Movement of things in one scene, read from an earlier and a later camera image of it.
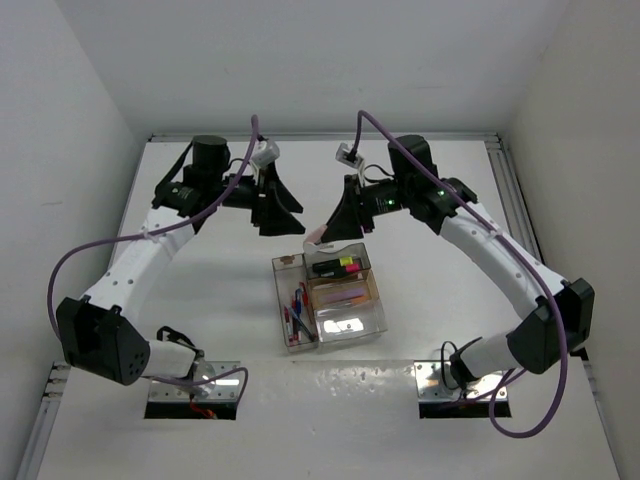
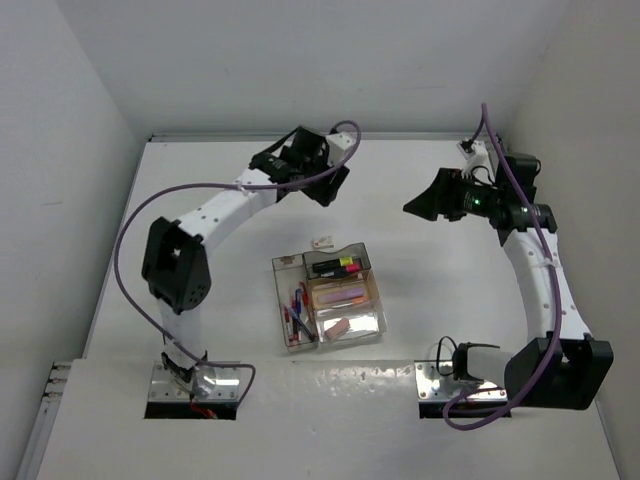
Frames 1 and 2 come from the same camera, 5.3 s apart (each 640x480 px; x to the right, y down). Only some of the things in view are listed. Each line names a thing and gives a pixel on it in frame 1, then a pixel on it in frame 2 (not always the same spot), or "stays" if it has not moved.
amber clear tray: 340,290 stays
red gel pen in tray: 286,313 stays
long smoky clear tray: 295,302 stays
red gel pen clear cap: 294,319 stays
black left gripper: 274,216 to 326,193
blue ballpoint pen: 298,301 stays
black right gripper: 349,215 to 441,197
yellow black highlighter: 332,264 stays
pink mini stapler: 312,236 to 337,329
